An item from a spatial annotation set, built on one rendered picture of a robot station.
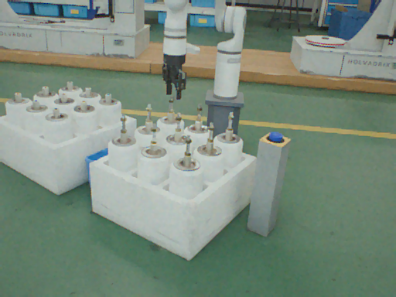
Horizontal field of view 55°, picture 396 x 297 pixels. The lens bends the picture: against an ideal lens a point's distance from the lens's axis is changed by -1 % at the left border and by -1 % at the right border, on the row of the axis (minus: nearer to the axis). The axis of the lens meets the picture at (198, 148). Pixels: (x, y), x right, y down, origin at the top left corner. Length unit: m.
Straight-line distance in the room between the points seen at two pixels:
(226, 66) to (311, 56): 1.63
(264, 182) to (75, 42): 2.31
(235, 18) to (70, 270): 0.96
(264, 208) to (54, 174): 0.71
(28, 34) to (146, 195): 2.40
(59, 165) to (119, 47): 1.82
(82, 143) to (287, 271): 0.80
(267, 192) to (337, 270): 0.29
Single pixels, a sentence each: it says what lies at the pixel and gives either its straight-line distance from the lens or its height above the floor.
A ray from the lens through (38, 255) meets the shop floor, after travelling 1.19.
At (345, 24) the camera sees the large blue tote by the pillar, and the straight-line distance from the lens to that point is 5.43.
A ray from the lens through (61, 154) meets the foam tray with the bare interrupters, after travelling 1.37.
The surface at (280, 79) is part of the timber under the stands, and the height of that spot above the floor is 0.04.
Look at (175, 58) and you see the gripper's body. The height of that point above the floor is 0.48.
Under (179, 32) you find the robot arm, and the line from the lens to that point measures 1.26.
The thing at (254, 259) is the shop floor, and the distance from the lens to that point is 1.16.
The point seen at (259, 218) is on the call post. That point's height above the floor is 0.06.
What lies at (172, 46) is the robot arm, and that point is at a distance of 1.26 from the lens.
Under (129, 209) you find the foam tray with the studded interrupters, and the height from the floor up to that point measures 0.08.
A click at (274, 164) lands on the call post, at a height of 0.25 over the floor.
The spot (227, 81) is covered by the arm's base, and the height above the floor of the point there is 0.37.
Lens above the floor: 0.75
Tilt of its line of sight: 25 degrees down
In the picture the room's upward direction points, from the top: 4 degrees clockwise
